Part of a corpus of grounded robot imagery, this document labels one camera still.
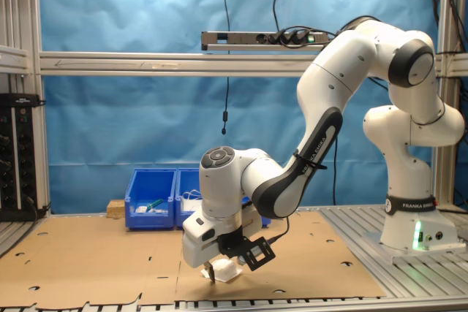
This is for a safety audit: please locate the cotton packet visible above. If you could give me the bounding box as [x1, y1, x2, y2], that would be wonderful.
[200, 259, 243, 284]

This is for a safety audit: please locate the stack of white face masks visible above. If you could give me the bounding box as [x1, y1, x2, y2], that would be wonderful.
[181, 189, 204, 213]

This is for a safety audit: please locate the blue bin with syringes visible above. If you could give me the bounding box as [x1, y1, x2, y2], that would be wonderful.
[124, 168, 178, 232]

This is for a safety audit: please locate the blue bin with masks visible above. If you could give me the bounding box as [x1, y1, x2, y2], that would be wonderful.
[175, 167, 203, 229]

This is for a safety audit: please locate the chipboard wooden block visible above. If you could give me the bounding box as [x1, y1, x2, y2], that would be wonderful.
[106, 199, 127, 220]

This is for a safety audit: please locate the brown cardboard sheet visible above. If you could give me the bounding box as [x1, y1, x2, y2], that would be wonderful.
[174, 209, 388, 302]
[0, 215, 184, 310]

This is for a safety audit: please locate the black equipment rack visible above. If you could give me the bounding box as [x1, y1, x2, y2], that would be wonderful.
[0, 93, 47, 222]

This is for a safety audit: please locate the horizontal aluminium beam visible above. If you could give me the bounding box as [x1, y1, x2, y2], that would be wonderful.
[38, 50, 320, 78]

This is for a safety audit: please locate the grey power strip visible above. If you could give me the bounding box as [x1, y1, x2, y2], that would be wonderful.
[200, 30, 329, 52]

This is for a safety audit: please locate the short aluminium beam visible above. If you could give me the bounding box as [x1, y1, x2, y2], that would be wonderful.
[0, 44, 40, 75]

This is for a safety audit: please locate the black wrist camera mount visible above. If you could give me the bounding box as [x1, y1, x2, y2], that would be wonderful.
[215, 226, 276, 272]

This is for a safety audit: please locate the black camera cable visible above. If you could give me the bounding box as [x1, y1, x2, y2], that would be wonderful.
[268, 216, 290, 244]

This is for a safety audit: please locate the long black cable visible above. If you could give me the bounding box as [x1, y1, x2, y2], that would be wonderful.
[331, 136, 340, 206]

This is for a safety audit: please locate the aluminium frame post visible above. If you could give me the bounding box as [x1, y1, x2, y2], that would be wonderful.
[433, 0, 462, 207]
[0, 0, 51, 217]

